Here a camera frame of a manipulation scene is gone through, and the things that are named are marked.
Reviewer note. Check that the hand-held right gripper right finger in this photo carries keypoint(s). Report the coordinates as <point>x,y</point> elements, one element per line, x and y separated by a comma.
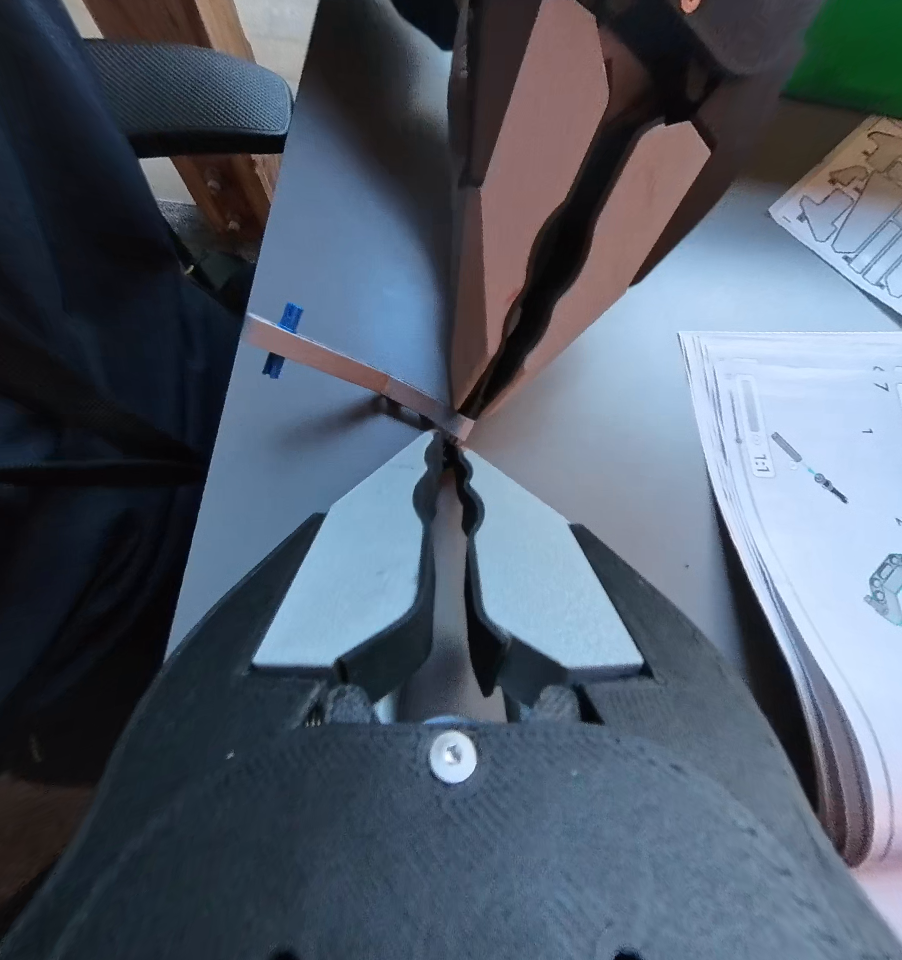
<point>548,592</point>

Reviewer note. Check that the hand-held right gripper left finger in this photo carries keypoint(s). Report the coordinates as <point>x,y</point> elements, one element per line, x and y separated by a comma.
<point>346,585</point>

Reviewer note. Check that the grey lego beam blue pin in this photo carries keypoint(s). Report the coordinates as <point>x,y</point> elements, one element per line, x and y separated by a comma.
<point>346,364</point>

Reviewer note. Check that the wooden post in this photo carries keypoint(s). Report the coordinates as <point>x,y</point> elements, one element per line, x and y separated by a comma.
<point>218,187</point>

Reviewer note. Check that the green panel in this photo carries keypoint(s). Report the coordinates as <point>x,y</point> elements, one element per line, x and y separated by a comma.
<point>863,45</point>

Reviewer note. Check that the white printed outline sheet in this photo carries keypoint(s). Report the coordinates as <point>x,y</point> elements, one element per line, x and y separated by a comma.
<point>871,210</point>

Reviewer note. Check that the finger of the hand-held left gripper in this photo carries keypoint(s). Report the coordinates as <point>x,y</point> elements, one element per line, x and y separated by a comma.
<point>533,135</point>
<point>638,225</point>

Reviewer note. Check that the black chair armrest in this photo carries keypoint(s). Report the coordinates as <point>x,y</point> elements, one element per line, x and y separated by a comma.
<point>195,90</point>

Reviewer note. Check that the open lego instruction booklet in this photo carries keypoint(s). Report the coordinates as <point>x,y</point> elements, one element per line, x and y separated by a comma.
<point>818,525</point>

